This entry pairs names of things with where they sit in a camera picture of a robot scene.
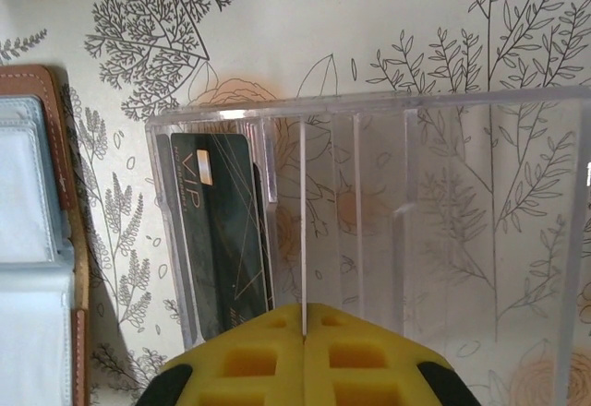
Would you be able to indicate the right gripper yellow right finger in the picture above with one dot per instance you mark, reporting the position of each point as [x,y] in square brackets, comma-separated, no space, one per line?
[369,373]

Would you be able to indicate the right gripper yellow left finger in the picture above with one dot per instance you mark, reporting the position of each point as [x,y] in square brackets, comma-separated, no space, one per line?
[240,369]

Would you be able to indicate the black VIP card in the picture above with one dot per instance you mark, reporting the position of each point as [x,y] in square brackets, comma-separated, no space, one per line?
[217,240]

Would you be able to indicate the clear acrylic card stand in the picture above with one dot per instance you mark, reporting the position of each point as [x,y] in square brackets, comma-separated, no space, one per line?
[569,240]

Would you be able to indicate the brown leather card holder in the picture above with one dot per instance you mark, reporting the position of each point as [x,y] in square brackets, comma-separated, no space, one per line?
[27,170]

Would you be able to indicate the floral patterned table cover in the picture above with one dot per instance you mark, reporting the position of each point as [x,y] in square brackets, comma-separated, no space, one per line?
[323,18]

